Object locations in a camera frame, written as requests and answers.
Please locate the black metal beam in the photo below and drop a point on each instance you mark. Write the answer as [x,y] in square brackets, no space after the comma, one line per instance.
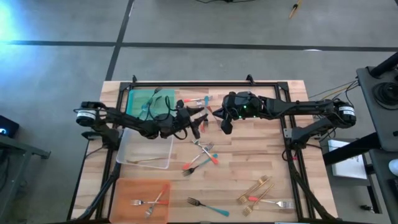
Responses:
[351,149]

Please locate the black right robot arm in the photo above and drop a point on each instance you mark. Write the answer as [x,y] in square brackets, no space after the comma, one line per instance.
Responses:
[295,107]

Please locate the black metal table frame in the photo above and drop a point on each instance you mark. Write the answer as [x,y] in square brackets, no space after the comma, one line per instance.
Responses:
[202,84]

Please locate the clear plastic bin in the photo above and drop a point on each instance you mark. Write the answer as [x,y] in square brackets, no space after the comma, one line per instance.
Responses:
[140,152]

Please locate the small black item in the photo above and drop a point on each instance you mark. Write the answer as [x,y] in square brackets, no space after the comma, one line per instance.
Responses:
[367,208]

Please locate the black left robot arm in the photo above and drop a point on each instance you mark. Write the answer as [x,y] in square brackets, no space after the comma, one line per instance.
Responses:
[124,119]

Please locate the black side table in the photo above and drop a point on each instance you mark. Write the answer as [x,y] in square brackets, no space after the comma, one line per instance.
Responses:
[379,124]

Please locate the black frame clamp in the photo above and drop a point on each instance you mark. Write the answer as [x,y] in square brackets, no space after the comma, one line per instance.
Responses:
[249,79]
[134,79]

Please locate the silver mounting plate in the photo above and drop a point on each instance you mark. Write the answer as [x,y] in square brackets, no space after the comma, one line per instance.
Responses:
[287,133]

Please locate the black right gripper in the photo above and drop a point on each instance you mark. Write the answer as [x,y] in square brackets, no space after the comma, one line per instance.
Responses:
[231,109]

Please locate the white insulated bottle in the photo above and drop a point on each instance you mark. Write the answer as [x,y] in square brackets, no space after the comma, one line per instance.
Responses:
[394,168]

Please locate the teal plastic bin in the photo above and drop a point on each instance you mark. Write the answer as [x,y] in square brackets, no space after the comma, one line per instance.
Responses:
[136,99]

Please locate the orange plastic bin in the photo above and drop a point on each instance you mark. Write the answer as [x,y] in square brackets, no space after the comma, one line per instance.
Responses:
[124,193]

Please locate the white cardboard box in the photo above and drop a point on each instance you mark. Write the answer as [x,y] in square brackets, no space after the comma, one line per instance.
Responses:
[348,165]

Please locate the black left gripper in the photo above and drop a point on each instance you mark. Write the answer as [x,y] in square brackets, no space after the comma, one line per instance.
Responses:
[185,119]

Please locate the grey metal table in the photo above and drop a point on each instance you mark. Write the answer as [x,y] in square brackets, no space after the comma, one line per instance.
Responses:
[18,146]

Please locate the black electronics box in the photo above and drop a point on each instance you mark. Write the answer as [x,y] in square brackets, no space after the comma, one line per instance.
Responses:
[7,124]

